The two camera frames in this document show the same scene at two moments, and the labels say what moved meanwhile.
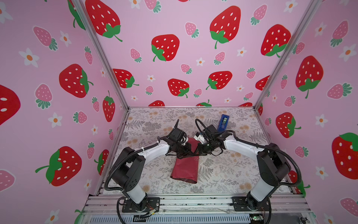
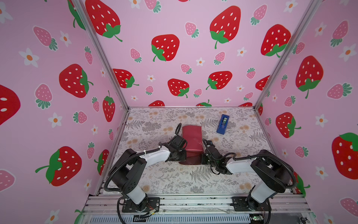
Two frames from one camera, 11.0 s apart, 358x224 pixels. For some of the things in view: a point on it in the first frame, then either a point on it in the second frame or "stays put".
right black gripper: x=200 y=150 → x=203 y=156
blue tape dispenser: x=223 y=123 stays put
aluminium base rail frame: x=200 y=209 stays put
